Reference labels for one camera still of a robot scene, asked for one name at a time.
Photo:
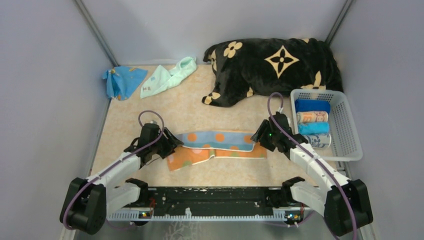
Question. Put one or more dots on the orange polka dot towel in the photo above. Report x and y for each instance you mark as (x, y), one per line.
(201, 146)

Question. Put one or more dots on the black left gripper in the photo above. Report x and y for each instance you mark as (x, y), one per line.
(171, 143)

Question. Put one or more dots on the aluminium rail frame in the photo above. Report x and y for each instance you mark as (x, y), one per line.
(88, 206)

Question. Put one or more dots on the dark blue rolled towel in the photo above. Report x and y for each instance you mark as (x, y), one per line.
(310, 105)

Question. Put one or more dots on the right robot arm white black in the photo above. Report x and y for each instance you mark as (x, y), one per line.
(324, 185)

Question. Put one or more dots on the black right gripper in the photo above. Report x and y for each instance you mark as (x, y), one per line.
(259, 136)

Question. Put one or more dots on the blue white patterned towel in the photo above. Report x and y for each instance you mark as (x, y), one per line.
(319, 141)

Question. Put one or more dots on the cyan rolled towel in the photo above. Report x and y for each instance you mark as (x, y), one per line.
(313, 128)

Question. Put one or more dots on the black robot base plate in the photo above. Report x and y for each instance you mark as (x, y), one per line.
(216, 204)

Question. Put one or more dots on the light blue crumpled cloth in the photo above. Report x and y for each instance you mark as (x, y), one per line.
(122, 81)

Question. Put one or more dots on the white plastic basket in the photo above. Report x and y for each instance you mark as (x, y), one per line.
(345, 144)

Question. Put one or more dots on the black beige flower blanket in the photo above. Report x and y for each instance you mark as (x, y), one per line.
(261, 66)

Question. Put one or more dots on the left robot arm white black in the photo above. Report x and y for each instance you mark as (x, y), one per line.
(106, 185)

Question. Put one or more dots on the mint green towel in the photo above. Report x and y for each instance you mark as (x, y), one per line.
(163, 79)

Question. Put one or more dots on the beige orange rolled towel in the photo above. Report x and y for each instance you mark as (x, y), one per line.
(312, 116)

